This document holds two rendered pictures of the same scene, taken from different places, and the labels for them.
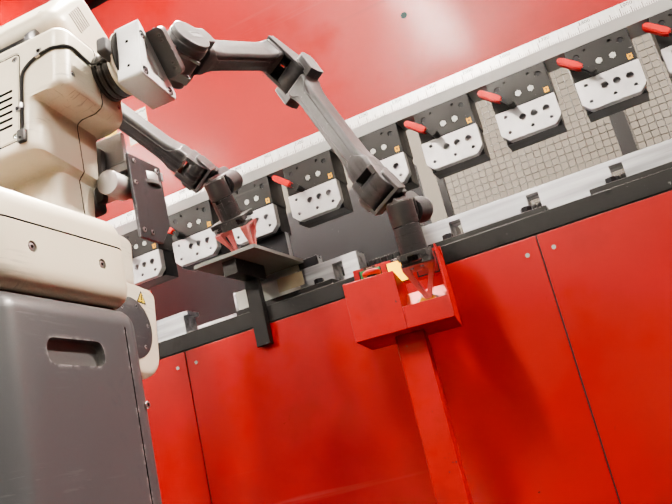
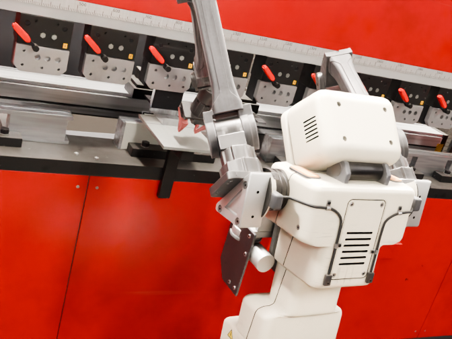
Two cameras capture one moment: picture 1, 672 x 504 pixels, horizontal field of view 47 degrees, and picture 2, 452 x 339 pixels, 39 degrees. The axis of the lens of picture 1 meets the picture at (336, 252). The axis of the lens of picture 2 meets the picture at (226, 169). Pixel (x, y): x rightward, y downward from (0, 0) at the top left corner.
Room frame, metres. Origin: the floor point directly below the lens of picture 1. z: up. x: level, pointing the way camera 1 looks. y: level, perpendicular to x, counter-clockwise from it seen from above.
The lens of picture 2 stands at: (0.65, 1.59, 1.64)
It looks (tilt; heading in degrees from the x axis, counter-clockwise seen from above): 21 degrees down; 308
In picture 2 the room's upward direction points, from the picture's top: 16 degrees clockwise
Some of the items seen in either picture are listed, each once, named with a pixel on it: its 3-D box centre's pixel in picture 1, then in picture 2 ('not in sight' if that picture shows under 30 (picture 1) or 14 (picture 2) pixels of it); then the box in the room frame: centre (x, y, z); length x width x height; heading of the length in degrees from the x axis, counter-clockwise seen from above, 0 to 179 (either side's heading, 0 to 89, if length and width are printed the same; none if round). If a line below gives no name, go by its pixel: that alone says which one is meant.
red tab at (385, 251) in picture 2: not in sight; (384, 249); (1.57, -0.72, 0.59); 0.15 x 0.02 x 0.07; 68
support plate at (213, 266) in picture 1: (250, 264); (177, 133); (1.96, 0.22, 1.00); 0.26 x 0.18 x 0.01; 158
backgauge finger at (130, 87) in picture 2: not in sight; (151, 95); (2.25, 0.10, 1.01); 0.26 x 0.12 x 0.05; 158
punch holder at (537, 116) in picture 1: (526, 107); (363, 93); (1.80, -0.55, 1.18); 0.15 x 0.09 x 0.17; 68
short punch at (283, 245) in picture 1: (274, 253); (166, 101); (2.10, 0.17, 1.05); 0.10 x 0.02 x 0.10; 68
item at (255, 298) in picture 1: (251, 303); (173, 171); (1.92, 0.24, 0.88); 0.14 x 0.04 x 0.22; 158
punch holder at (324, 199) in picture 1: (318, 189); (223, 70); (2.03, 0.01, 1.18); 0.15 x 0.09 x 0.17; 68
